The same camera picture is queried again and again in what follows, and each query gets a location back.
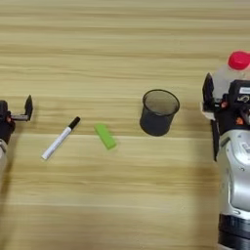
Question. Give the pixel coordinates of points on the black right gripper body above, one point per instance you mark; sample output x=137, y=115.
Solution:
x=228, y=118

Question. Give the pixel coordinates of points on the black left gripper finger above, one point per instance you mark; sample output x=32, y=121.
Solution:
x=29, y=109

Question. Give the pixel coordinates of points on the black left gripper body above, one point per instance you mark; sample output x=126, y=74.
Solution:
x=6, y=128

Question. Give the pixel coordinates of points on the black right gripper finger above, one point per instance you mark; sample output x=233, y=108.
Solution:
x=208, y=91

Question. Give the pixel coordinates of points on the clear bottle with red cap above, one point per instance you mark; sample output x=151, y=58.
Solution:
x=224, y=74

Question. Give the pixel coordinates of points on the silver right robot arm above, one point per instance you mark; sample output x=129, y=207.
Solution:
x=237, y=182

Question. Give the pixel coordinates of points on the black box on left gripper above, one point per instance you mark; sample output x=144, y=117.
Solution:
x=3, y=106

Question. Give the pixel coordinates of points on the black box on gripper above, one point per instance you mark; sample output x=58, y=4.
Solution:
x=241, y=92
x=3, y=106

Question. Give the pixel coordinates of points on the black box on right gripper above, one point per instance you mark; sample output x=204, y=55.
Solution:
x=241, y=92

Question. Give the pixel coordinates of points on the white marker with black cap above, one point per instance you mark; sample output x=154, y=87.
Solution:
x=58, y=140

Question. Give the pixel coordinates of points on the black mesh cup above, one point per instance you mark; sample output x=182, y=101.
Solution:
x=156, y=123

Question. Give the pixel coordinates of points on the green rectangular block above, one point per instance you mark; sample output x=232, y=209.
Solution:
x=105, y=136

